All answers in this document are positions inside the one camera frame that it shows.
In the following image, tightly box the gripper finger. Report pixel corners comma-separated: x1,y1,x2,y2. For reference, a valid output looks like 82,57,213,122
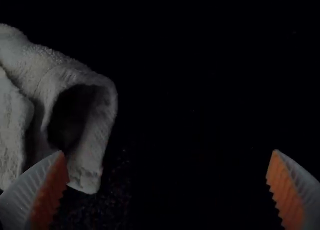
265,149,320,230
0,150,71,230

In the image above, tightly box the pale towel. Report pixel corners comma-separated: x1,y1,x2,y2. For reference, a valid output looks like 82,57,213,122
0,23,119,195

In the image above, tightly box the black mat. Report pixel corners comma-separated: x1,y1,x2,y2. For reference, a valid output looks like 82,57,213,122
0,0,320,230

